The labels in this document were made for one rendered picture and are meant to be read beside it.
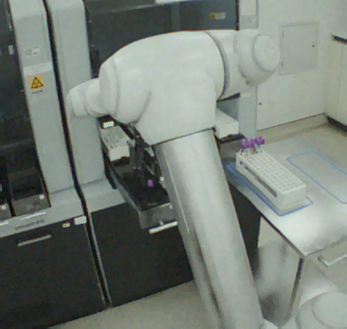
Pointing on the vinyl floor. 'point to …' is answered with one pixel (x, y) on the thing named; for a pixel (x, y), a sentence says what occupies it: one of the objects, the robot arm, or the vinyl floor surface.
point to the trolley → (295, 228)
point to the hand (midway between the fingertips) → (149, 173)
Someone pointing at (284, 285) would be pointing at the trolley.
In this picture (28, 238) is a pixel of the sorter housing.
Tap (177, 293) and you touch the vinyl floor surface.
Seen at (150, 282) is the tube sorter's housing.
